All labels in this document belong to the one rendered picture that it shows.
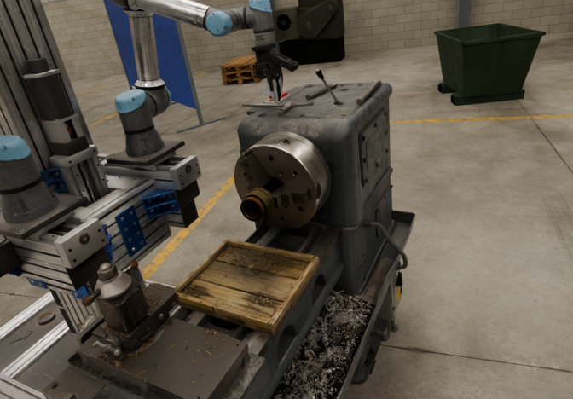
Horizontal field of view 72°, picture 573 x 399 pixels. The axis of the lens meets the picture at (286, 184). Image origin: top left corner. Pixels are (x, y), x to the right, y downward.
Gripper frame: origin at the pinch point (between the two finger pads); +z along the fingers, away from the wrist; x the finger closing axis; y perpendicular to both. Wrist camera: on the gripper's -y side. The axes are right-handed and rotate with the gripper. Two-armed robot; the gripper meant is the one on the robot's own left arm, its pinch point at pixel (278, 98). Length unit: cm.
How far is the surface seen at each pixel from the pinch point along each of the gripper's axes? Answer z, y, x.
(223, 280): 41, -5, 58
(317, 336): 74, -26, 41
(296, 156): 9.4, -21.8, 31.4
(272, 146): 6.3, -14.1, 31.9
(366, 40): 102, 260, -932
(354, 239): 49, -32, 15
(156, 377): 33, -18, 96
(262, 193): 18.0, -13.9, 41.7
